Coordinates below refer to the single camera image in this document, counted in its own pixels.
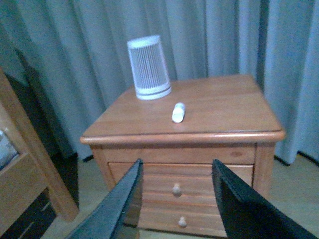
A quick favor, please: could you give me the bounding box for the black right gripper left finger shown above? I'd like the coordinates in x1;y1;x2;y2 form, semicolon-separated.
67;159;143;239

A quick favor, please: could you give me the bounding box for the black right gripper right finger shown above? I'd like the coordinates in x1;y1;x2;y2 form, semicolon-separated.
212;159;315;239

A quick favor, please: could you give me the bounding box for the wooden drawer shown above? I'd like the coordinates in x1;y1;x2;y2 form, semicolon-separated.
107;161;255;206
130;201;226;238

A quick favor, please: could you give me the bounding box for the white medicine bottle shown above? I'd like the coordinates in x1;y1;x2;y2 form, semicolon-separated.
171;102;185;123

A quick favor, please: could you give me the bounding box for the wooden nightstand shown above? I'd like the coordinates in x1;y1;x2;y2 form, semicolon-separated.
80;74;286;238

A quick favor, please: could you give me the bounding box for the grey mattress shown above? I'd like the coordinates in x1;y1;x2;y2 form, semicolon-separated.
0;130;19;169

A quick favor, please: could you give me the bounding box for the white cylindrical air purifier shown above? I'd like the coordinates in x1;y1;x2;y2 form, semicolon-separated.
127;35;171;100

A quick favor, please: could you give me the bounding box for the grey curtain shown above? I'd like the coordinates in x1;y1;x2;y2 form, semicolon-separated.
0;0;319;164

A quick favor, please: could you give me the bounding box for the wooden bed frame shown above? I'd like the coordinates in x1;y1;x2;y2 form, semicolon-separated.
0;72;79;235

